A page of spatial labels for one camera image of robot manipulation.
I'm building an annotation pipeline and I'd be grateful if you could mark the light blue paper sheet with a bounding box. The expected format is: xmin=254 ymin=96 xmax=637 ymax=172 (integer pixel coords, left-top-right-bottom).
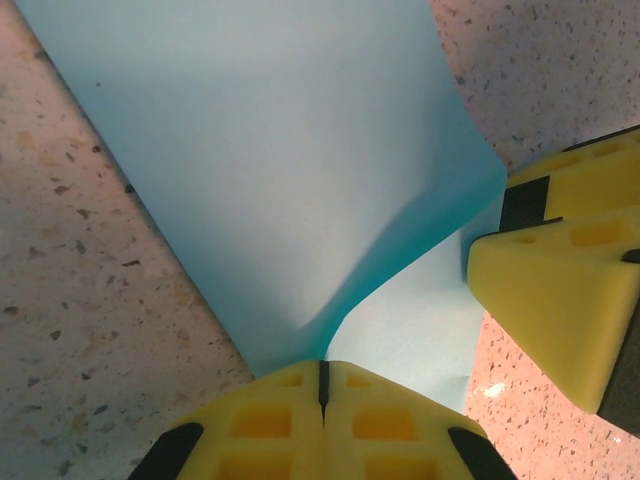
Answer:
xmin=12 ymin=0 xmax=506 ymax=416

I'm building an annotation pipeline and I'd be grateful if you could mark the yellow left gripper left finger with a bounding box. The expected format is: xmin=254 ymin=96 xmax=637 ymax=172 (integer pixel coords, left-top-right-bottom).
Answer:
xmin=127 ymin=359 xmax=326 ymax=480

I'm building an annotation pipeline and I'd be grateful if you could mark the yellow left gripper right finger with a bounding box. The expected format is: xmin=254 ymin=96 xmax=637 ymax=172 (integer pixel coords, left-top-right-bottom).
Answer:
xmin=323 ymin=359 xmax=516 ymax=480

